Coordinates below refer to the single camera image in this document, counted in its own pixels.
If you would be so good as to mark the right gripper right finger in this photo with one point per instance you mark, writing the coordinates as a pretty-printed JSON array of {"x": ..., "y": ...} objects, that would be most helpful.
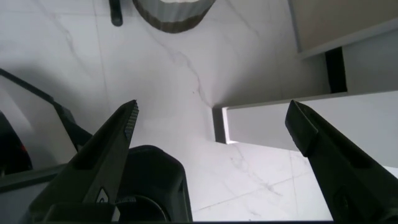
[{"x": 335, "y": 183}]

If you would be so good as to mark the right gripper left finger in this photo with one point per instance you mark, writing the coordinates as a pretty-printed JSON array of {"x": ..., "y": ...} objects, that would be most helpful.
[{"x": 93, "y": 180}]

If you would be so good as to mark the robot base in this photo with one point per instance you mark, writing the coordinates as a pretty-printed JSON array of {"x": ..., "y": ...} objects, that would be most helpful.
[{"x": 155, "y": 174}]

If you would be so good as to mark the black clothes rack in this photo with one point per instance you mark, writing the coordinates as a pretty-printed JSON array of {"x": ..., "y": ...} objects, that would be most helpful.
[{"x": 115, "y": 12}]

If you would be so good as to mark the white laundry basket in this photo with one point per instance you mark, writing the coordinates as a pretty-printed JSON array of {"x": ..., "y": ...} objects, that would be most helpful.
[{"x": 174, "y": 18}]

